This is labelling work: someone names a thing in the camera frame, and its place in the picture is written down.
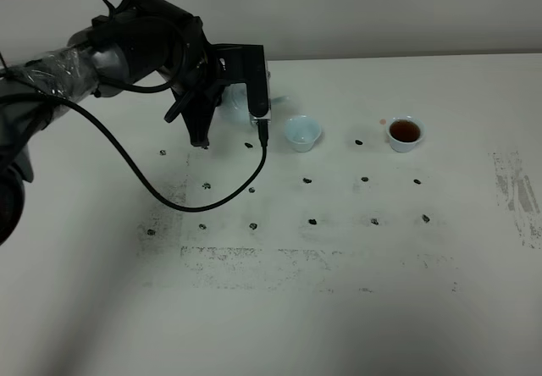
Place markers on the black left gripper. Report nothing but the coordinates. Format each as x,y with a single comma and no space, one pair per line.
200,90

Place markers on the light blue porcelain teapot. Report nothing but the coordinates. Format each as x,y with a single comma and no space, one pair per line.
234,107

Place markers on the left light blue teacup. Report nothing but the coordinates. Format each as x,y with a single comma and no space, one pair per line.
302,132

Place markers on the light blue teacup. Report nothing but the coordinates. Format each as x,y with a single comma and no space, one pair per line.
404,133
302,132

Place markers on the right light blue teacup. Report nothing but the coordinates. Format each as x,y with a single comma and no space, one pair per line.
404,133

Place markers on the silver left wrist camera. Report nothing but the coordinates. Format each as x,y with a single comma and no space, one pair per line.
257,83

